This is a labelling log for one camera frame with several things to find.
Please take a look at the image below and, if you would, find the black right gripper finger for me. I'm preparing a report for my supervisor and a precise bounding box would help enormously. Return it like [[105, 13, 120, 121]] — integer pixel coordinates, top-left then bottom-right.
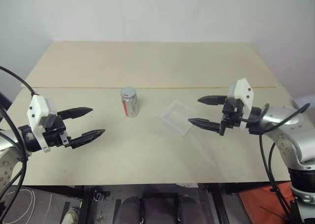
[[188, 118, 221, 134], [197, 95, 228, 106]]

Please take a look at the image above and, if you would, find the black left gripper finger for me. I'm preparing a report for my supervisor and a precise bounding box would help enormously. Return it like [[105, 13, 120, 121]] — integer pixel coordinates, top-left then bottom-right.
[[70, 128, 106, 150], [57, 107, 94, 121]]

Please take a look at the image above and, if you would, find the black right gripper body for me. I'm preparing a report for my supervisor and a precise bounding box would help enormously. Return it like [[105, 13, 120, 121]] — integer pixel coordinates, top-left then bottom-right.
[[219, 97, 247, 136]]

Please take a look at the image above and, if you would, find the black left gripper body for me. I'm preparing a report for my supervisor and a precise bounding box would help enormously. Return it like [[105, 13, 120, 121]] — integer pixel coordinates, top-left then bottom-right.
[[43, 115, 74, 149]]

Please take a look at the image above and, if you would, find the clear plastic container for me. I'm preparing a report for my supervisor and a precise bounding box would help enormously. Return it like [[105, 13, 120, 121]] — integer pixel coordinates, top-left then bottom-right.
[[159, 100, 198, 137]]

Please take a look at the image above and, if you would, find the silver red soda can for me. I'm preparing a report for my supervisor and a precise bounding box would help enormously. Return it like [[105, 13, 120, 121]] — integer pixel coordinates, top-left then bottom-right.
[[120, 86, 140, 118]]

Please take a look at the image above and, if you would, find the white shoe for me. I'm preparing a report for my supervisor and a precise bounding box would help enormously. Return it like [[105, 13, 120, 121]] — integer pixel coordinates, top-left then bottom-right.
[[61, 207, 80, 224]]

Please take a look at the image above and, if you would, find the dark rounded shape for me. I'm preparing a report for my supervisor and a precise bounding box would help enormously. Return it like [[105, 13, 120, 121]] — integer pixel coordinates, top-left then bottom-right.
[[117, 195, 142, 224]]

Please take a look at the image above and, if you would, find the orange floor mat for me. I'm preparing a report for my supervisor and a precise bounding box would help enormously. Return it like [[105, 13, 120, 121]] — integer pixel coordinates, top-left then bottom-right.
[[238, 181, 296, 224]]

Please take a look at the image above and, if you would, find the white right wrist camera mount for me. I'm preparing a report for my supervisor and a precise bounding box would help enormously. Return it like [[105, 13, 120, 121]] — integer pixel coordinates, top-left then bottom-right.
[[226, 78, 254, 131]]

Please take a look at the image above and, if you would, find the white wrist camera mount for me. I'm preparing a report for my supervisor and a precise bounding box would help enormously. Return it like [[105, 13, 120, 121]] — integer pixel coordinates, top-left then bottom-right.
[[26, 94, 59, 153], [226, 78, 254, 131]]

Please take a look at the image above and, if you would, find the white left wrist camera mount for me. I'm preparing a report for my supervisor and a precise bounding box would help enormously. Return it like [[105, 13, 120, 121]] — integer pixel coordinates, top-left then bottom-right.
[[26, 94, 59, 153]]

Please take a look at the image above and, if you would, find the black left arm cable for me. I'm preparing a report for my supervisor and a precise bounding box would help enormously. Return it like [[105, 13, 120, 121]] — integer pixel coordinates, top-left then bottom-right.
[[0, 65, 38, 96], [0, 102, 28, 205]]

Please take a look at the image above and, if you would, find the white floor cable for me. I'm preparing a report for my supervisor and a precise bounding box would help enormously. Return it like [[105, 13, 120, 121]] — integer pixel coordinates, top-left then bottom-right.
[[0, 188, 54, 224]]

